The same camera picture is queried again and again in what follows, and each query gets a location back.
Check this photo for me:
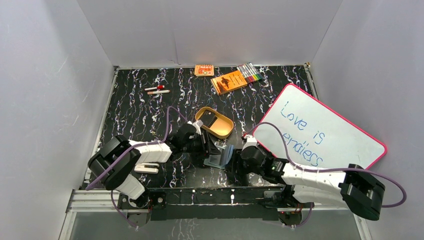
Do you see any mint green card holder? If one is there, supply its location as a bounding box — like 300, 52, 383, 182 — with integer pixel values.
203, 144, 235, 169

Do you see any red capped marker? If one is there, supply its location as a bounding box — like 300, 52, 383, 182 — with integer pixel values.
144, 85, 165, 92

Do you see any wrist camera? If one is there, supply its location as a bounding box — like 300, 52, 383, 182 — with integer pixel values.
241, 133, 258, 150
187, 120, 203, 135

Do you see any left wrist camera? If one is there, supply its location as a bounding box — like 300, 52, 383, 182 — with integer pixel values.
187, 120, 203, 135

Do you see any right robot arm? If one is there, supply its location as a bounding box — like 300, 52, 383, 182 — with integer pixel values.
225, 146, 385, 221

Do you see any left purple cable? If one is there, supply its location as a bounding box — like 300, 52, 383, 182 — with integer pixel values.
85, 105, 190, 192

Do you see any orange book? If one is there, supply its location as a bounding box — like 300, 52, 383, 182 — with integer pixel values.
210, 70, 248, 95

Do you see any black credit card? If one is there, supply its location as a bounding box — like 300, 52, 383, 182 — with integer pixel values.
199, 109, 218, 128

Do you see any set of coloured markers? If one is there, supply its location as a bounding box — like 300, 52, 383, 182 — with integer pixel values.
236, 62, 264, 84

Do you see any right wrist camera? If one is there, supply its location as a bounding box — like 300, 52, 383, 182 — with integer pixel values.
241, 133, 258, 150

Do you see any white stapler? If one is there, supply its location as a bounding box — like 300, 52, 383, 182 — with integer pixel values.
134, 162, 160, 174

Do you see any white pink marker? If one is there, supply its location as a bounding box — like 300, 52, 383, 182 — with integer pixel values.
147, 90, 171, 95

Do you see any pink framed whiteboard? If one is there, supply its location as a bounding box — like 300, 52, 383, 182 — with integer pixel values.
252, 83, 388, 169

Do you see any black base frame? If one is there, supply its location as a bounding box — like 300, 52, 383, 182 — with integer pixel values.
117, 186, 307, 226

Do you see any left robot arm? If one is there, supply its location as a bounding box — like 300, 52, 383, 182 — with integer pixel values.
87, 122, 221, 208

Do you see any small orange card box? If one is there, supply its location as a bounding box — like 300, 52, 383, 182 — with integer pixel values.
194, 64, 215, 77

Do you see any tan oval tray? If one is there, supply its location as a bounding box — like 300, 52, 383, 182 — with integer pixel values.
195, 106, 235, 139

